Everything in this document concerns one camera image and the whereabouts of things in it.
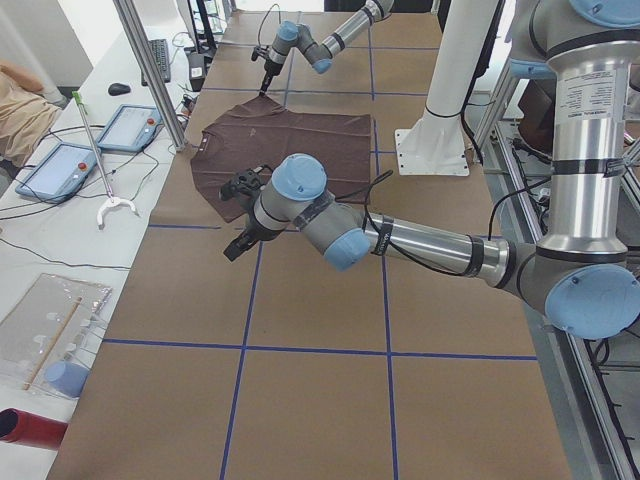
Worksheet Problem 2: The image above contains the reacher grabber stick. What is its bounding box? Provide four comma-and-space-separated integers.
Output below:
72, 91, 139, 230

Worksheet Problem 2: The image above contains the near blue teach pendant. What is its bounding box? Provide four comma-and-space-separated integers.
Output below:
15, 142, 97, 203

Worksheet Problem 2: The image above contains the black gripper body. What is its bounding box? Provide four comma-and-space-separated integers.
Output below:
239, 213, 280, 245
264, 59, 281, 76

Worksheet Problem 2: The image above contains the black box with label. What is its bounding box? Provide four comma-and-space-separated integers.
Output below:
187, 52, 207, 92

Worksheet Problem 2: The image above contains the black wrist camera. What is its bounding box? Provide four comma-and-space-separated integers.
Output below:
219, 167, 265, 201
251, 45, 269, 61

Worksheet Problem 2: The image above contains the blue plastic cup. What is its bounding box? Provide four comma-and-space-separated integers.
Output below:
44, 361, 90, 398

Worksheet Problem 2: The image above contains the black computer mouse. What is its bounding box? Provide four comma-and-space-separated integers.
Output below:
108, 82, 131, 96

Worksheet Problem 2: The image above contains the aluminium frame post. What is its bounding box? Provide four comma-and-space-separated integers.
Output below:
113, 0, 187, 152

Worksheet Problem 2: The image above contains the seated person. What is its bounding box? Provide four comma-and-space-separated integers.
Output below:
1, 60, 62, 168

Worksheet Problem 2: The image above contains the far blue teach pendant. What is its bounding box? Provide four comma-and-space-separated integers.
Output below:
96, 104, 162, 153

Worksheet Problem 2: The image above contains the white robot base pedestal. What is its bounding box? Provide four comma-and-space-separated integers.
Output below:
395, 0, 503, 176

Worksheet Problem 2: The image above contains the red cylinder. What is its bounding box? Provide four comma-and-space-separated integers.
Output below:
1, 408, 68, 450

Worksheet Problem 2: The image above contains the wooden stick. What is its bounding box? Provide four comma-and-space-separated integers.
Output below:
22, 297, 83, 391

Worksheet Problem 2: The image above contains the clear plastic bag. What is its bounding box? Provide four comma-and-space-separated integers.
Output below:
1, 274, 112, 398

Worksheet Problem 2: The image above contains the brown t-shirt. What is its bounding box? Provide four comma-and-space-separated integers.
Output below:
191, 96, 372, 223

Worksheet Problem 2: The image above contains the blue teach pendant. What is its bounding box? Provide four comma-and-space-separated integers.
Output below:
96, 104, 162, 153
15, 142, 97, 203

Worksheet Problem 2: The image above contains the black keyboard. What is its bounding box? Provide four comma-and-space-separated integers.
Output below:
148, 39, 171, 83

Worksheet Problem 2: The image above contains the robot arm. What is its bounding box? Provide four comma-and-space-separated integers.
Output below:
251, 0, 394, 96
219, 13, 533, 356

